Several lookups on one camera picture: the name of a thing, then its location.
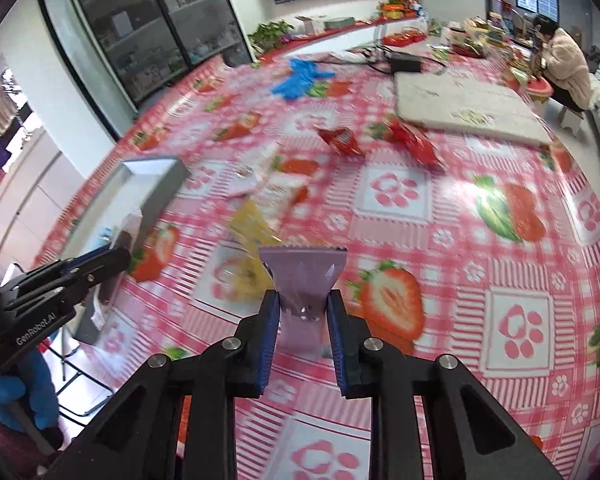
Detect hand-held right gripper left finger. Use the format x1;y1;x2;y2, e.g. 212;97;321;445
45;289;283;480

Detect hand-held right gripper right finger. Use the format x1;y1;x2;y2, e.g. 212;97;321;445
325;289;563;480

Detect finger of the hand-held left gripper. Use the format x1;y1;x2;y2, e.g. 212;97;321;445
2;246;132;313
17;247;112;291

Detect purple snack packet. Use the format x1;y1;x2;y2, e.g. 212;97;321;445
258;243;348;358

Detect grey box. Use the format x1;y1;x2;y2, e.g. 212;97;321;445
62;156;192;346

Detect yellow snack packet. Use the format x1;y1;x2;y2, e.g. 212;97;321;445
215;199;283;301

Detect white pink snack packet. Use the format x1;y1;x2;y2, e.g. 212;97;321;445
260;172;311;211

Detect white translucent snack packet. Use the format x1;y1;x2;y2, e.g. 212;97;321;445
227;150;281;196

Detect long red snack packet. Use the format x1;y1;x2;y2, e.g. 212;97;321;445
386;119;443;167

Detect person's left forearm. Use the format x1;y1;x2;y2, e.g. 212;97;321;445
0;400;66;466

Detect person's left hand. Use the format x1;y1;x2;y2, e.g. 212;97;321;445
0;347;61;433

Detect glass display cabinet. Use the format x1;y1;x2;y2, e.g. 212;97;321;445
62;0;253;111

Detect white cartoon-print folding mat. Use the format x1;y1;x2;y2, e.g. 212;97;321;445
394;71;553;147

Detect green potted plant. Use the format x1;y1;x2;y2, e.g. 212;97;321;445
247;20;296;53

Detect black power box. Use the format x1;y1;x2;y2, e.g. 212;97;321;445
390;52;423;73

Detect white open box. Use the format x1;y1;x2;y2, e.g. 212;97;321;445
295;15;326;36

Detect red basket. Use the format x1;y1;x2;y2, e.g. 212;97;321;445
382;30;426;47

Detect white stool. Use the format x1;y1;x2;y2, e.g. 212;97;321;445
555;105;586;136

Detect red plastic stool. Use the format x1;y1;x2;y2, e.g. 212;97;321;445
525;77;555;103

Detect pile of table clutter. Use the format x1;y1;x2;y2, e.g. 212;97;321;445
440;10;531;61

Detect potted red flowers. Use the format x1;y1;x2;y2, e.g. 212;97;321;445
377;0;411;21

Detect metal frame stool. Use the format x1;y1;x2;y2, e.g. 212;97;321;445
55;330;116;426

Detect black power adapter with cables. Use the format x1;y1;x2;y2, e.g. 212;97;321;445
330;45;446;76

